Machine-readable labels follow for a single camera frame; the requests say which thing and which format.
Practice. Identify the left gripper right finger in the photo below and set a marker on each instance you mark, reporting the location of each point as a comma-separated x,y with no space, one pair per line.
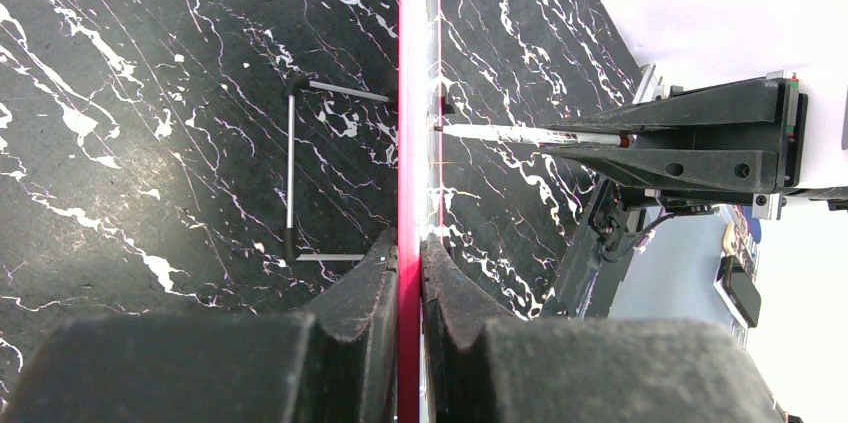
487,365

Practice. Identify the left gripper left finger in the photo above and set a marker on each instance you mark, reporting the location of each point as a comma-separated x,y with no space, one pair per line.
332,360

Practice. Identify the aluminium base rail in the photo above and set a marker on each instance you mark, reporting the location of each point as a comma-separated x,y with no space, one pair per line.
652,86

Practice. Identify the white whiteboard marker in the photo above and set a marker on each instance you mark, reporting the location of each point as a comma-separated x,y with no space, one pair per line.
532,136

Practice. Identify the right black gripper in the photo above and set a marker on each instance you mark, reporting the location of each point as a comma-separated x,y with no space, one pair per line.
745,108

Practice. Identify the black whiteboard stand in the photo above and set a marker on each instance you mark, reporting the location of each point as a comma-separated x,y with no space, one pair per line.
340,161

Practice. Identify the pink framed whiteboard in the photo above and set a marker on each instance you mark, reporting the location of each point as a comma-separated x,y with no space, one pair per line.
419,63

